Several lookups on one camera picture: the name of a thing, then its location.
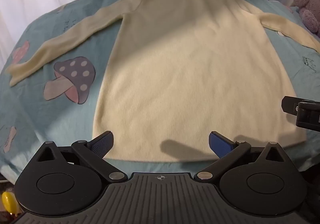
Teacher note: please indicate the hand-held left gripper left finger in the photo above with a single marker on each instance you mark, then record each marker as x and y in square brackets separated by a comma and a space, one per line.
[103, 144]

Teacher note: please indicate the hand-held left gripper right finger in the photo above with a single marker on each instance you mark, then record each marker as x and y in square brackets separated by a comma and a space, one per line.
[219, 145]

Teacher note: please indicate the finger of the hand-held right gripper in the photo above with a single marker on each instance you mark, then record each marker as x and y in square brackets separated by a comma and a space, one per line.
[290, 105]

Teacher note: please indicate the cream knit sweater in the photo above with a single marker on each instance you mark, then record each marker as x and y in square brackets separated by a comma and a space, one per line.
[187, 64]

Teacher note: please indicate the blue mushroom print bed sheet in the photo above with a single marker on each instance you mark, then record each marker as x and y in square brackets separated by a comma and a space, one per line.
[37, 114]

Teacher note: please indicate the purple teddy bear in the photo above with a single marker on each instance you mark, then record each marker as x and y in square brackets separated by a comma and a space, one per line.
[308, 6]

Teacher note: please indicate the yellow plastic object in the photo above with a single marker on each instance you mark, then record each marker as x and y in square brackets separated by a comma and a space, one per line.
[9, 201]

